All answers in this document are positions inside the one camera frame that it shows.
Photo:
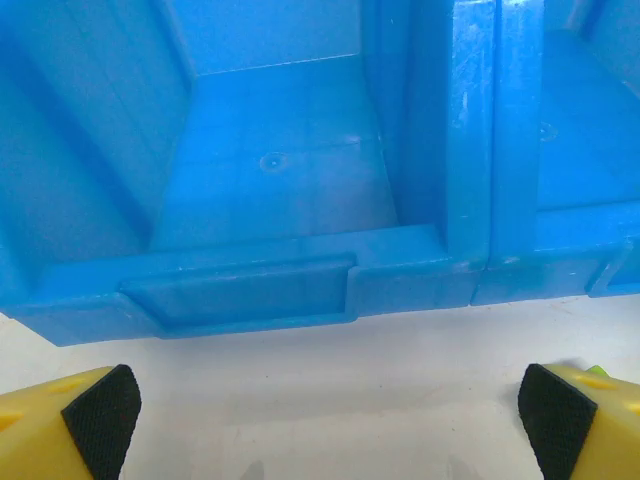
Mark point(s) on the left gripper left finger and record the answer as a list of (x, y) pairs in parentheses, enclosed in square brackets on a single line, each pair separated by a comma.
[(45, 430)]

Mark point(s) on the green lego brick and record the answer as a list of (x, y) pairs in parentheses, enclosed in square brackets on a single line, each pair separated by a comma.
[(597, 371)]

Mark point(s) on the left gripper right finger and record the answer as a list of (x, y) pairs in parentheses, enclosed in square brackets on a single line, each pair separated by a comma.
[(595, 430)]

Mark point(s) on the blue plastic bin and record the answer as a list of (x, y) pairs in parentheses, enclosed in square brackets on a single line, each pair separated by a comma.
[(575, 150), (275, 200)]

